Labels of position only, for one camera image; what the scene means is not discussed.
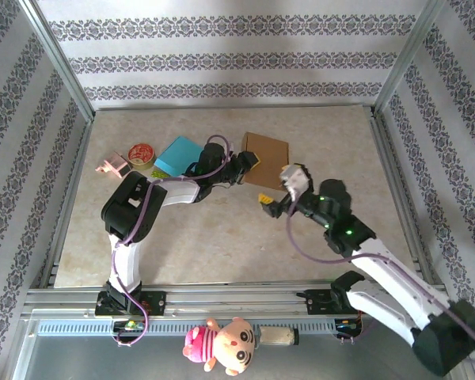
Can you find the grey slotted cable duct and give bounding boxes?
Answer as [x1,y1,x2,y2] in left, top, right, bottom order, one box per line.
[35,319,365,337]

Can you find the pink toy block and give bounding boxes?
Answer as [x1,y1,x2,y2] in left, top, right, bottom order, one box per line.
[95,151,132,179]

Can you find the teal paper box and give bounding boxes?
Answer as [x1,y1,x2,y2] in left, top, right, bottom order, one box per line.
[153,136,205,177]

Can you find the small circuit board with wires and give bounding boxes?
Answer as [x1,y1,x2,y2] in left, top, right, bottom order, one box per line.
[110,319,146,333]
[334,316,363,337]

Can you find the pink plush doll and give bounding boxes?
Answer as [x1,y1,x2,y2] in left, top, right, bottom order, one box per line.
[183,316,258,377]

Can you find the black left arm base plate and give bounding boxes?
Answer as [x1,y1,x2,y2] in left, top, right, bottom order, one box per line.
[94,291,168,317]

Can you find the grey metal shelf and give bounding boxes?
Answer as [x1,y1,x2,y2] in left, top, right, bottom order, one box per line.
[7,316,475,380]

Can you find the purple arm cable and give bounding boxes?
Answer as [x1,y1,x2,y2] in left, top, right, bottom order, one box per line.
[110,134,234,348]
[287,189,475,363]

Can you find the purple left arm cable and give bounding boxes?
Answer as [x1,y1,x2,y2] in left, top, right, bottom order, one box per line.
[110,134,234,348]

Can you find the red round tin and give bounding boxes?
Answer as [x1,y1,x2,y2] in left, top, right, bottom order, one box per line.
[127,142,158,171]

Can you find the aluminium frame post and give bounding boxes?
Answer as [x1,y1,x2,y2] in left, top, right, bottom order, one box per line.
[17,0,96,123]
[374,0,448,116]

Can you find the aluminium side rail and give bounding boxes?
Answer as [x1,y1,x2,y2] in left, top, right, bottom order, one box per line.
[366,106,440,288]
[39,118,93,289]

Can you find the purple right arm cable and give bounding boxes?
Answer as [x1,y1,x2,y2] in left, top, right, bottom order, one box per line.
[287,189,475,363]

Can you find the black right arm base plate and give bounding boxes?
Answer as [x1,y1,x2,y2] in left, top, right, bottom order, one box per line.
[305,288,377,316]

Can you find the brown cardboard box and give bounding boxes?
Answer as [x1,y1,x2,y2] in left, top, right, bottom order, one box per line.
[240,131,291,192]

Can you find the long aluminium mounting rail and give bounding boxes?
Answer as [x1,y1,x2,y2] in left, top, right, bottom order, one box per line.
[21,281,454,321]

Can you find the white jar with black cap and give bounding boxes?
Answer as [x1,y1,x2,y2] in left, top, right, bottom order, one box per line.
[256,324,301,347]

